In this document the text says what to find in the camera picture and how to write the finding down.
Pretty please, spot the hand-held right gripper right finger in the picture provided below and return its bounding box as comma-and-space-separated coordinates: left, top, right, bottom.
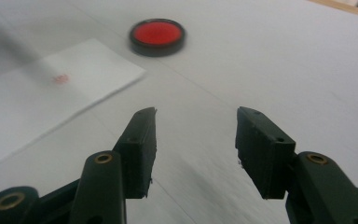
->
235, 105, 358, 224

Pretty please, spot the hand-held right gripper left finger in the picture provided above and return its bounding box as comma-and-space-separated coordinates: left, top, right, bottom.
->
69, 106, 158, 224

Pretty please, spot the round red ink pad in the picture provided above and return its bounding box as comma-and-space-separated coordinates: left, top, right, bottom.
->
129, 18, 187, 58

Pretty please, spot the white paper sheet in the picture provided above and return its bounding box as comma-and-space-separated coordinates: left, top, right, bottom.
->
0, 37, 147, 172

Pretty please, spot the wooden table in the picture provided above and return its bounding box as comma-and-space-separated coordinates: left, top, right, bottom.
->
306, 0, 358, 21

